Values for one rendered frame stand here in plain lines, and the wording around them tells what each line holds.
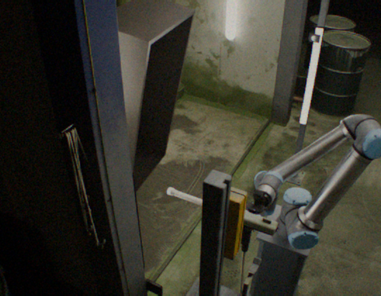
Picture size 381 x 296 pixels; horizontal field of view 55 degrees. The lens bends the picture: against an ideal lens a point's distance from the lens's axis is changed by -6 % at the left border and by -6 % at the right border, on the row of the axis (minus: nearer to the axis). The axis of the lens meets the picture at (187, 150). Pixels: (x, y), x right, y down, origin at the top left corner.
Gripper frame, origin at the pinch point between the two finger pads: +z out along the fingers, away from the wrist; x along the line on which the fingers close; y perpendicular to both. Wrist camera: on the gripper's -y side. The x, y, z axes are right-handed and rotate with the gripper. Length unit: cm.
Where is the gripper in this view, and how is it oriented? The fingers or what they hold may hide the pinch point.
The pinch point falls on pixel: (245, 225)
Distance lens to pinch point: 156.2
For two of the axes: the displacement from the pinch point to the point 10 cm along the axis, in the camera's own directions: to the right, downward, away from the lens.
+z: -4.8, 5.1, -7.1
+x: -8.8, -2.9, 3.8
